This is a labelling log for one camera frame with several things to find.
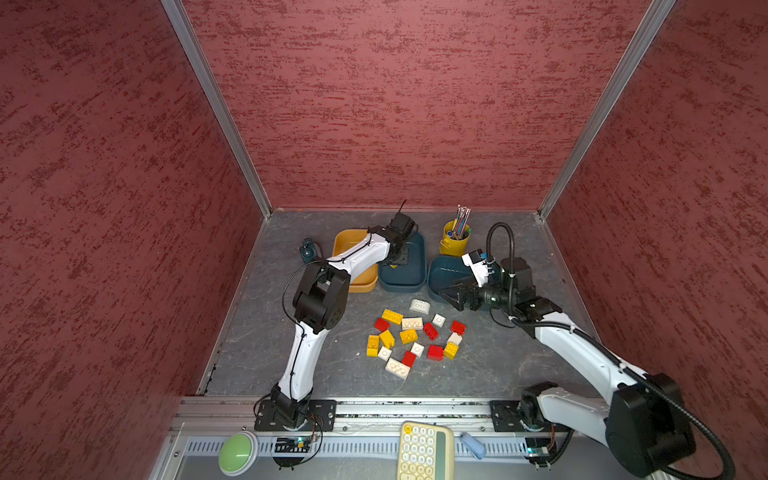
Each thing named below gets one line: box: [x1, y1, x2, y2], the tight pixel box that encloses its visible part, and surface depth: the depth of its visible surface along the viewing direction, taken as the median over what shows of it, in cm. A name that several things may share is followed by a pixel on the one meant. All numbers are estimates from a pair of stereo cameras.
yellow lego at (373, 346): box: [367, 335, 380, 357], surface depth 87 cm
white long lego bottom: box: [384, 357, 411, 380], surface depth 83 cm
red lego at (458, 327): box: [450, 320, 467, 336], surface depth 91 cm
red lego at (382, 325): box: [374, 318, 391, 332], surface depth 92 cm
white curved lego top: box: [409, 298, 431, 315], surface depth 95 cm
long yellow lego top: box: [381, 308, 404, 326], surface depth 94 cm
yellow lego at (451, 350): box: [444, 342, 460, 360], surface depth 84 cm
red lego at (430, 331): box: [423, 322, 439, 341], surface depth 89 cm
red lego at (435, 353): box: [427, 344, 445, 362], surface depth 85 cm
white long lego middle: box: [401, 317, 423, 330], surface depth 91 cm
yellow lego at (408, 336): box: [400, 329, 419, 345], surface depth 89 cm
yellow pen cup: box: [440, 220, 472, 258], surface depth 102 cm
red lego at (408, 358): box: [401, 350, 417, 368], surface depth 85 cm
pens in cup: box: [452, 204, 472, 238], surface depth 102 cm
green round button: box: [218, 430, 259, 477], surface depth 69 cm
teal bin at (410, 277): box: [378, 232, 427, 293], surface depth 101 cm
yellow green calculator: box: [397, 421, 455, 480], surface depth 69 cm
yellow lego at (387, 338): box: [379, 330, 395, 349], surface depth 87 cm
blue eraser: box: [460, 432, 487, 460], surface depth 70 cm
